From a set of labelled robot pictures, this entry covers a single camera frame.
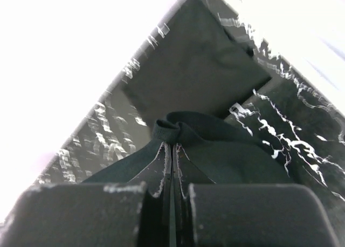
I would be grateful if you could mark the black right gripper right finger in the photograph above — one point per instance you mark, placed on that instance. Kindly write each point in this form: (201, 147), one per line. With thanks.
(185, 173)

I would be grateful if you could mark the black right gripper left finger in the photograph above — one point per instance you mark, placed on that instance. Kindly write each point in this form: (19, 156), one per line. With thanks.
(149, 178)

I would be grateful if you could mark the black t-shirt with blue logo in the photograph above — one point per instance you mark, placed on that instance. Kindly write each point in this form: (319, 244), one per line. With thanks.
(224, 153)

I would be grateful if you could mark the folded black t-shirt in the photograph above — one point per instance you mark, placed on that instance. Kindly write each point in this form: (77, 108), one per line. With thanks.
(197, 67)

